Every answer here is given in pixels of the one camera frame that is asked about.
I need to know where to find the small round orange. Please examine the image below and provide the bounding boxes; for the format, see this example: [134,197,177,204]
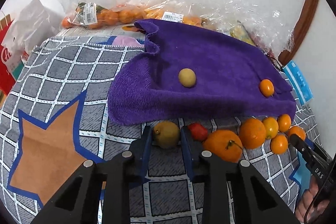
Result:
[270,134,288,155]

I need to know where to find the green-yellow small fruit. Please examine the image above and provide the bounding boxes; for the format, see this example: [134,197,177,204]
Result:
[178,68,197,88]
[153,121,180,149]

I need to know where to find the blue tissue pack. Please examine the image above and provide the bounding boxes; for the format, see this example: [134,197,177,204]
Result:
[282,60,313,105]

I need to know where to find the oval orange kumquat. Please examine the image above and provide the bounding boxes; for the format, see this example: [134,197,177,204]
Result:
[277,114,291,133]

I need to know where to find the small red tomato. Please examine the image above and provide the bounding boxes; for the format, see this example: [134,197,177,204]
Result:
[187,123,208,142]

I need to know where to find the white plastic bag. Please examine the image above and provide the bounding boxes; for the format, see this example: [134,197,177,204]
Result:
[2,0,62,54]

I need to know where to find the purple towel covered tray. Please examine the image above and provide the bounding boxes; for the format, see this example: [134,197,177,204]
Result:
[108,19,296,126]

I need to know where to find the yellow snack package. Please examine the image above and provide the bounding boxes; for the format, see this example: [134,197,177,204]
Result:
[230,21,256,46]

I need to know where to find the round orange mandarin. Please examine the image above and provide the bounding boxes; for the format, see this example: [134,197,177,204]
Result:
[239,118,266,149]

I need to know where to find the black cable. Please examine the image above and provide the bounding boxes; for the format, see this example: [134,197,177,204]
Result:
[303,176,329,224]

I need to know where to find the brown wooden door frame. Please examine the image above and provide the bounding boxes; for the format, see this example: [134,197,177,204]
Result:
[278,0,319,66]

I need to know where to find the grey checkered tablecloth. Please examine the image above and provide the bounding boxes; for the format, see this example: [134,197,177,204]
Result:
[1,38,203,223]

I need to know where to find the yellow-orange kumquat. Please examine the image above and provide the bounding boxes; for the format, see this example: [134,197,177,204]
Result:
[262,117,278,139]

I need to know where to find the clear crumpled plastic bags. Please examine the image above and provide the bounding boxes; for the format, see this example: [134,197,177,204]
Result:
[145,0,293,58]

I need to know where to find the large stemmed orange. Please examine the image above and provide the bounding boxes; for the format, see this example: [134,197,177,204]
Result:
[203,130,243,162]

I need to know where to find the right hand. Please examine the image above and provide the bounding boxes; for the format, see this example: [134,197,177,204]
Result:
[295,177,329,223]

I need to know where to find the red paper shopping bag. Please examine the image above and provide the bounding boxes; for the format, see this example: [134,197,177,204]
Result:
[0,14,16,96]

